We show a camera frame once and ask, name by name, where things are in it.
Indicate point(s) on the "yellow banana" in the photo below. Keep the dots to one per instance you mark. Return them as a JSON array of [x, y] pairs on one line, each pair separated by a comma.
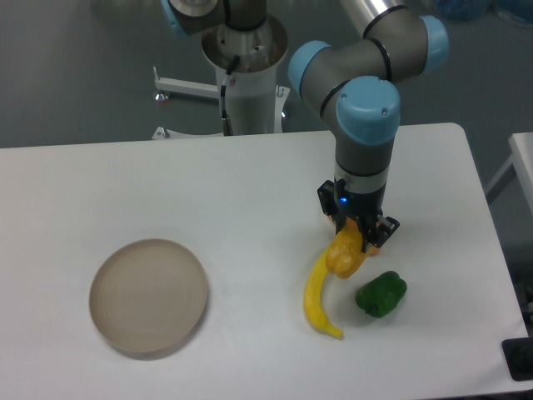
[[312, 305]]

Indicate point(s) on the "yellow bell pepper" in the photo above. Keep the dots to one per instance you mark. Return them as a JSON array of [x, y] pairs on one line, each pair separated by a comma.
[[344, 255]]

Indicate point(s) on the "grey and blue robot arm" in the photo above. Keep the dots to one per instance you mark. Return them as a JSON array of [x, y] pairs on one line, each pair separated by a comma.
[[351, 89]]

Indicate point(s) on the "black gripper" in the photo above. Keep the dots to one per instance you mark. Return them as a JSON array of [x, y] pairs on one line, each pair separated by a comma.
[[365, 209]]

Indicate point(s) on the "blue bag in background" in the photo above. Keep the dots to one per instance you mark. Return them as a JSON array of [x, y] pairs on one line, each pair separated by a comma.
[[512, 11]]

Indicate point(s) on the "black device at edge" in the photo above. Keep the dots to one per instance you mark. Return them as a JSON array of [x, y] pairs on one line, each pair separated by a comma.
[[518, 356]]

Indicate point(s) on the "white side table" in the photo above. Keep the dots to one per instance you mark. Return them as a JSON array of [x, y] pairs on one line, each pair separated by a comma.
[[518, 164]]

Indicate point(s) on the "beige round plate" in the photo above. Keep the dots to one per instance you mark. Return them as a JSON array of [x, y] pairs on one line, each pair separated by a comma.
[[148, 298]]

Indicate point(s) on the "green bell pepper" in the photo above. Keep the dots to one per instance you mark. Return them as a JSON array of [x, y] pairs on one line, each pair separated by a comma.
[[381, 295]]

